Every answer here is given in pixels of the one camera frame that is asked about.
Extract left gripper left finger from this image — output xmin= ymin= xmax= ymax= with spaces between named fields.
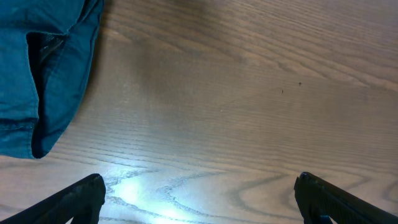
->
xmin=1 ymin=174 xmax=106 ymax=224

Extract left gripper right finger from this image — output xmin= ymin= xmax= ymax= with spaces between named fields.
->
xmin=294 ymin=172 xmax=397 ymax=224

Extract folded navy shorts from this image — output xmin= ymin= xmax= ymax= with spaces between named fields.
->
xmin=1 ymin=0 xmax=104 ymax=159

